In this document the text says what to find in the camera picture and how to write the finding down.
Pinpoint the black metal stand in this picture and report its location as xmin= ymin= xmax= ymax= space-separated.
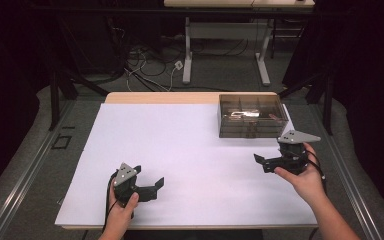
xmin=48 ymin=68 xmax=109 ymax=132
xmin=278 ymin=71 xmax=335 ymax=136

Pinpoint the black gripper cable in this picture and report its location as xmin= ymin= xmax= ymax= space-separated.
xmin=101 ymin=170 xmax=119 ymax=233
xmin=289 ymin=149 xmax=328 ymax=196

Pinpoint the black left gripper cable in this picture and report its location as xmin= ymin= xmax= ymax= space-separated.
xmin=101 ymin=170 xmax=119 ymax=233

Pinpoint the metal floor rail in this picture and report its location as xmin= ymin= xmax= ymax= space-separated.
xmin=314 ymin=103 xmax=383 ymax=240
xmin=0 ymin=99 xmax=76 ymax=240

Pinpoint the bundle of black floor cables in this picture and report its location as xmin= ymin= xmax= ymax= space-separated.
xmin=111 ymin=19 xmax=188 ymax=93

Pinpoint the white table mat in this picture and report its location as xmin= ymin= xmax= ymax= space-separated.
xmin=54 ymin=102 xmax=318 ymax=228

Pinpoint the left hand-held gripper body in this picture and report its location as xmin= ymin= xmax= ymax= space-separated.
xmin=112 ymin=162 xmax=158 ymax=208

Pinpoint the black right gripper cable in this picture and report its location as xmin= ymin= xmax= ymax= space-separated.
xmin=289 ymin=149 xmax=328 ymax=196

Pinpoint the person's left hand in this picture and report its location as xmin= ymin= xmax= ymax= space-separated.
xmin=102 ymin=186 xmax=141 ymax=236

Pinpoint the white-legged desk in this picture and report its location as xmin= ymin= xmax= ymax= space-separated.
xmin=163 ymin=0 xmax=315 ymax=86

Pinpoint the dark curtain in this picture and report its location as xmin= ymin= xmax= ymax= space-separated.
xmin=314 ymin=0 xmax=384 ymax=216
xmin=0 ymin=0 xmax=53 ymax=204

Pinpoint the smoky clear drawer organizer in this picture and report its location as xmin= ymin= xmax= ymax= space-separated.
xmin=218 ymin=93 xmax=290 ymax=139

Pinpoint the person's right hand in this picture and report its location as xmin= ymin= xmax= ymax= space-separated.
xmin=273 ymin=142 xmax=328 ymax=207

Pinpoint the white floor cable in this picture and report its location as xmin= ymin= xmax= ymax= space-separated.
xmin=125 ymin=64 xmax=178 ymax=93

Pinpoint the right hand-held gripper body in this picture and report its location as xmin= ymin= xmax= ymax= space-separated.
xmin=263 ymin=129 xmax=322 ymax=176

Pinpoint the light wooden table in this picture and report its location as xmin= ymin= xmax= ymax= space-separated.
xmin=54 ymin=91 xmax=318 ymax=231

